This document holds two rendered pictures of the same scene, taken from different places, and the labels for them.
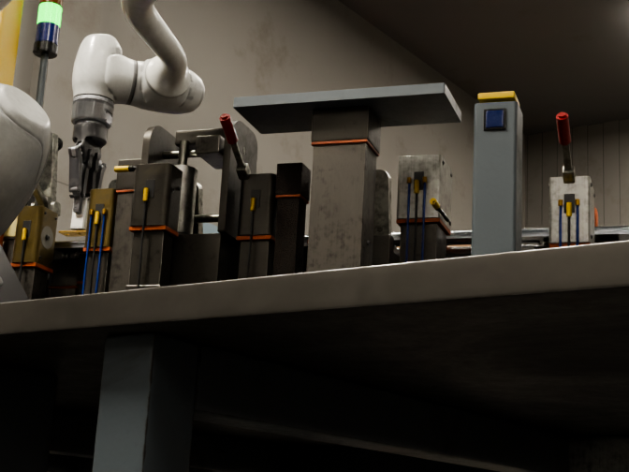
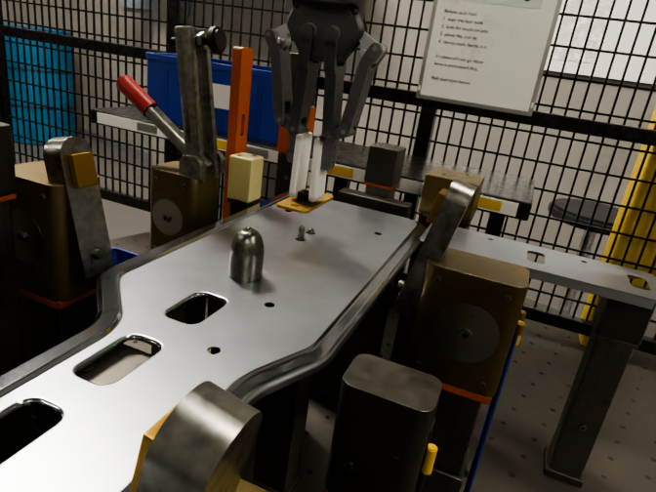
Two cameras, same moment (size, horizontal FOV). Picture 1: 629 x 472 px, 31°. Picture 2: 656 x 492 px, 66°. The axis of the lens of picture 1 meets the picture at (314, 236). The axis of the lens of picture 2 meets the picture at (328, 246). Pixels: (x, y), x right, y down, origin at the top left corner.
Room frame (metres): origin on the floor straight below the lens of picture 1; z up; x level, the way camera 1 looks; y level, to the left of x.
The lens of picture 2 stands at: (2.44, -0.06, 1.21)
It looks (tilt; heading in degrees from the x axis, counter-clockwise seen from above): 21 degrees down; 90
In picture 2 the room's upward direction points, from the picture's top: 8 degrees clockwise
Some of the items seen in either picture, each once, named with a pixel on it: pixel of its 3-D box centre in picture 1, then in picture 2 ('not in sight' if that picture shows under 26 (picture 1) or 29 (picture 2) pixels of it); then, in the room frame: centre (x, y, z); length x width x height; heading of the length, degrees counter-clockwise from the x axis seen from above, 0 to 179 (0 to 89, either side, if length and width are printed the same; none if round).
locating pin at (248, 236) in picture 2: not in sight; (246, 259); (2.36, 0.39, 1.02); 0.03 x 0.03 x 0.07
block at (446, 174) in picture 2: not in sight; (431, 279); (2.62, 0.72, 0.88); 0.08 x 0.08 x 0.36; 71
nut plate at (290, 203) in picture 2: (80, 230); (307, 196); (2.41, 0.50, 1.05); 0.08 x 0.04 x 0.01; 71
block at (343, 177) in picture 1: (341, 241); not in sight; (1.86, -0.04, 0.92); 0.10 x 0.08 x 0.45; 71
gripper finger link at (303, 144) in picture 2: (79, 213); (301, 164); (2.39, 0.51, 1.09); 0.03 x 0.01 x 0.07; 71
